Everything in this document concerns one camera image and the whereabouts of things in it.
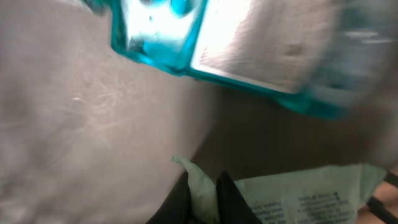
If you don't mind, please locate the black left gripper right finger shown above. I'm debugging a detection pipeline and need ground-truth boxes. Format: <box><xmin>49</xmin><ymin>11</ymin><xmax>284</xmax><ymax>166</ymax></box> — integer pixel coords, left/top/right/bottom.
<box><xmin>216</xmin><ymin>172</ymin><xmax>262</xmax><ymax>224</ymax></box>

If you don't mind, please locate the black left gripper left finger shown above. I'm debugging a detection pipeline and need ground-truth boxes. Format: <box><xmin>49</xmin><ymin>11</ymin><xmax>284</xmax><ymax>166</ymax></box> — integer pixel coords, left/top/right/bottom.
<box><xmin>146</xmin><ymin>172</ymin><xmax>191</xmax><ymax>224</ymax></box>

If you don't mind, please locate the blue mouthwash bottle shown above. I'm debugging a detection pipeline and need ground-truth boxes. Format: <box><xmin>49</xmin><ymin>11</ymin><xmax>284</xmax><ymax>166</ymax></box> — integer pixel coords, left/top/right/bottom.
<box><xmin>86</xmin><ymin>0</ymin><xmax>397</xmax><ymax>118</ymax></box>

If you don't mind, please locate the grey plastic shopping basket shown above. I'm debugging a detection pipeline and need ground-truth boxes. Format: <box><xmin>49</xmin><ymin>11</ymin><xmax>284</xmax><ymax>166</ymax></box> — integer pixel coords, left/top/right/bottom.
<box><xmin>1</xmin><ymin>1</ymin><xmax>397</xmax><ymax>223</ymax></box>

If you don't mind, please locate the green wet wipes pack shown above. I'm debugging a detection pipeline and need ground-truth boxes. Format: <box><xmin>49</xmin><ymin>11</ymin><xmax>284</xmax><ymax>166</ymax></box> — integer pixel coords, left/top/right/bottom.
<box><xmin>170</xmin><ymin>155</ymin><xmax>388</xmax><ymax>224</ymax></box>

